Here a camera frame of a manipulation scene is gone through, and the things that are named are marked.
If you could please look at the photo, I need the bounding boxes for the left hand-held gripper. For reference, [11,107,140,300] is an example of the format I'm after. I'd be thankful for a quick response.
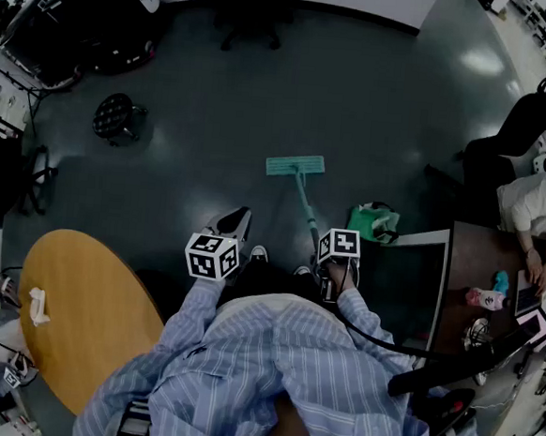
[182,201,254,285]

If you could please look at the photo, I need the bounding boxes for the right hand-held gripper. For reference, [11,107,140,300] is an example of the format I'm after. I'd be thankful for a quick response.
[313,227,363,307]

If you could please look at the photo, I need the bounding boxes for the teal mop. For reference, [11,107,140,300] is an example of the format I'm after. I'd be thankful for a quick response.
[258,151,338,264]

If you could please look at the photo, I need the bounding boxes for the person's right forearm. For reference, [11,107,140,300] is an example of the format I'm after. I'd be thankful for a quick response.
[326,262,402,350]

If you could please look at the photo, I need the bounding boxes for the person's left forearm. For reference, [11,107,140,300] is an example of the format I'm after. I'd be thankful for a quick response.
[161,272,227,350]

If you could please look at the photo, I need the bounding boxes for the green bag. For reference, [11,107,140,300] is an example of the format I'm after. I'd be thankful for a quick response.
[344,199,403,246]

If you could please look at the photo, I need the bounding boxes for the black trousers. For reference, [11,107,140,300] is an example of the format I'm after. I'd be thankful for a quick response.
[221,255,326,311]

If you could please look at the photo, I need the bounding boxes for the grey white-framed panel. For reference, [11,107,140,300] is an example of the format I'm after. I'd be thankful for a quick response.
[372,224,452,363]

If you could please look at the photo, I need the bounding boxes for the dark brown desk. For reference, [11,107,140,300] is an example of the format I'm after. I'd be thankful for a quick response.
[440,220,546,371]

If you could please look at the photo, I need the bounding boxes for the blue striped shirt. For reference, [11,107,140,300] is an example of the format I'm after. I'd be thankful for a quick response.
[71,272,493,436]

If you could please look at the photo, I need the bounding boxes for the pink bottle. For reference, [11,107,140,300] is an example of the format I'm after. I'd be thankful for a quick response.
[463,286,507,311]

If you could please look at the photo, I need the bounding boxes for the black round stool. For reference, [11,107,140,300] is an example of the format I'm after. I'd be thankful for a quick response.
[90,90,150,150]

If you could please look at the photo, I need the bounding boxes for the round wooden table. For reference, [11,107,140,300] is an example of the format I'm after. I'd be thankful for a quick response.
[8,225,173,423]

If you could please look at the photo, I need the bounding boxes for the grey laptop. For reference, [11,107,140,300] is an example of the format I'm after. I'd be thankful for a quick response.
[513,268,546,320]

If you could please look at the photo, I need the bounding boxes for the black device with red button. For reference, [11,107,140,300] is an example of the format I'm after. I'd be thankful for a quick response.
[408,383,478,436]

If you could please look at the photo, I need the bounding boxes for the black office chair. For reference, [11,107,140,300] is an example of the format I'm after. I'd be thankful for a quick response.
[194,0,296,57]
[455,67,546,230]

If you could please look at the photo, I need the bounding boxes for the pink-screen tablet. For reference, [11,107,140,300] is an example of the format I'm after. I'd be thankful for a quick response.
[514,306,546,348]

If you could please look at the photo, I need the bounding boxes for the white crumpled cloth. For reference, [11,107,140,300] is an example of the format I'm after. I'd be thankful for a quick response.
[25,286,53,328]

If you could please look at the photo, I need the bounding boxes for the black folding chair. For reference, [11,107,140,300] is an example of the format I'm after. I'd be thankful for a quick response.
[0,113,65,234]

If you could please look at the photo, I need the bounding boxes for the black stand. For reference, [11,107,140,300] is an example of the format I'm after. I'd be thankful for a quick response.
[0,58,46,137]

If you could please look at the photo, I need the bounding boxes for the black wheeled machine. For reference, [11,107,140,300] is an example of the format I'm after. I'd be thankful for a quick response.
[0,0,164,98]

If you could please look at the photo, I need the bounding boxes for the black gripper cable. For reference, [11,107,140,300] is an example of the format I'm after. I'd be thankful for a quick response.
[330,292,442,361]

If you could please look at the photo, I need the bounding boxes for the thick black strap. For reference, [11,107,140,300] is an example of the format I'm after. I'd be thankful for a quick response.
[387,310,546,410]

